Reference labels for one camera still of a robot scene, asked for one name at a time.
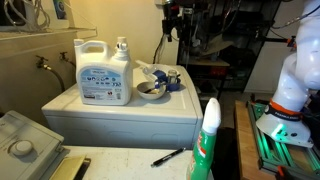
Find black storage rack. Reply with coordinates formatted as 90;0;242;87
161;0;282;95

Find orange and black clamp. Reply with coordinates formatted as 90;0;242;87
265;34;298;52

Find white wire wall shelf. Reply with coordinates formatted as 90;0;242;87
0;26;99;42

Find grey appliance control panel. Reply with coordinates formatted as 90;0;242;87
0;110;71;180

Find small clear glass jar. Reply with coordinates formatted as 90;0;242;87
167;69;179;85

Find white coiled cables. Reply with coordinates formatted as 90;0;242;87
2;0;52;33

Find white laundry machine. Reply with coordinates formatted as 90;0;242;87
41;64;204;150

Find blue labelled container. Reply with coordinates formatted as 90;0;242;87
52;0;68;20

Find white and blue brush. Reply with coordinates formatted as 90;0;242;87
135;59;169;89

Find yellow flat lid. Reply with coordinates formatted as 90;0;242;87
49;154;92;180

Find black hanging cable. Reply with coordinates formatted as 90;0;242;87
152;32;168;65

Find black pen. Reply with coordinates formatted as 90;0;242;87
150;147;187;168

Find wooden bench top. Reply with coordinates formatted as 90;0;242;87
234;99;278;180

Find wall water valve with hose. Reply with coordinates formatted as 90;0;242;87
58;51;77;68
35;54;67;93

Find green spray bottle white top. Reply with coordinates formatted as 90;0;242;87
186;97;222;180

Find round white dial knob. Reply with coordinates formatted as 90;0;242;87
9;139;34;157

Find large white detergent jug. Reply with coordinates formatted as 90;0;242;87
73;36;134;107

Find grey bowl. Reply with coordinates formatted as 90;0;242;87
136;81;167;101

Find green metal base frame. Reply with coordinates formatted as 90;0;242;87
246;99;320;180

